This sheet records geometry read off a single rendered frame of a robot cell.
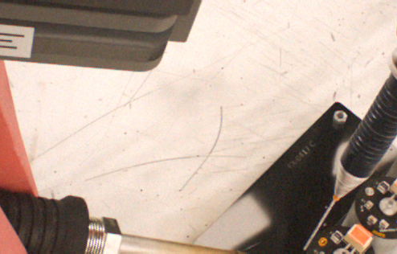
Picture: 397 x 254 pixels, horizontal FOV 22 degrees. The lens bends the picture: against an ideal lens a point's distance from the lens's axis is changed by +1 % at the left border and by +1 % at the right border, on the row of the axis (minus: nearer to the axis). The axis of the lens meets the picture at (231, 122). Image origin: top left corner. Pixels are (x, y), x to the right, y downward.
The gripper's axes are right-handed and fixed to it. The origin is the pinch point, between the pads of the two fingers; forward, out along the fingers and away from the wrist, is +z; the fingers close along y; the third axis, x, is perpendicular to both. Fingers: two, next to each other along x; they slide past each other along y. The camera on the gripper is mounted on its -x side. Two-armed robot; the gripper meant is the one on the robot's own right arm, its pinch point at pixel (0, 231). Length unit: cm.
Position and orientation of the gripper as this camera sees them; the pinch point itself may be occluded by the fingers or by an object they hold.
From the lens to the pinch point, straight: 29.5
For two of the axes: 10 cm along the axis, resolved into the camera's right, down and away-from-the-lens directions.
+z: 3.6, 4.2, 8.3
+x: -9.3, 2.1, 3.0
